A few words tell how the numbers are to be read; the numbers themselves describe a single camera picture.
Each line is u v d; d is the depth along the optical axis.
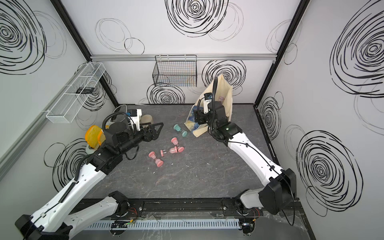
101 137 0.75
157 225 0.77
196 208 0.75
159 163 0.86
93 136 0.76
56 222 0.39
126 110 1.16
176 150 0.91
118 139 0.49
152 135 0.60
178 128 1.03
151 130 0.60
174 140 0.96
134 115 0.59
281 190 0.39
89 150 0.78
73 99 0.76
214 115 0.54
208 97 0.64
